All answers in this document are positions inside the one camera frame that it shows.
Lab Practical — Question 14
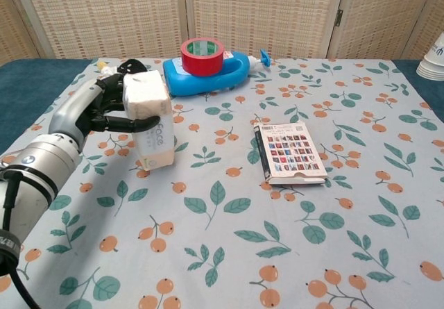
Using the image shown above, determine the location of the white paper cup stack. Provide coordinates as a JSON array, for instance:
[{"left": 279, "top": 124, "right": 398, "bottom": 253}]
[{"left": 416, "top": 31, "right": 444, "bottom": 81}]

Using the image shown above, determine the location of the white paper packet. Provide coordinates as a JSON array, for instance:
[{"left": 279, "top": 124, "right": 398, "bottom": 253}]
[{"left": 121, "top": 71, "right": 175, "bottom": 170}]

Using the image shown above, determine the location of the blue pump detergent bottle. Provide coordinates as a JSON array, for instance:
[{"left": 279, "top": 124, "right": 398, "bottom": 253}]
[{"left": 162, "top": 48, "right": 275, "bottom": 97}]

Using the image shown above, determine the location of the floral tablecloth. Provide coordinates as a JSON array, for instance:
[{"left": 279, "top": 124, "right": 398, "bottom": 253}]
[{"left": 0, "top": 57, "right": 444, "bottom": 309}]

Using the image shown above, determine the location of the red tape roll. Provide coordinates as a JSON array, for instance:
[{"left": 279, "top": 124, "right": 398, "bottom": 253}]
[{"left": 180, "top": 38, "right": 225, "bottom": 77}]

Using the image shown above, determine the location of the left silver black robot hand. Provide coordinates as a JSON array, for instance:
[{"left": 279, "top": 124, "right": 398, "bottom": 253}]
[{"left": 48, "top": 73, "right": 161, "bottom": 149}]

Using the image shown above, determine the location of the beige woven folding screen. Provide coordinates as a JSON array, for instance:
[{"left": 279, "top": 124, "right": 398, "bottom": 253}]
[{"left": 0, "top": 0, "right": 444, "bottom": 62}]

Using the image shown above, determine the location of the black white plush doll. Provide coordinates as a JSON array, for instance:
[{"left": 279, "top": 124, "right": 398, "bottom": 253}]
[{"left": 98, "top": 58, "right": 148, "bottom": 81}]

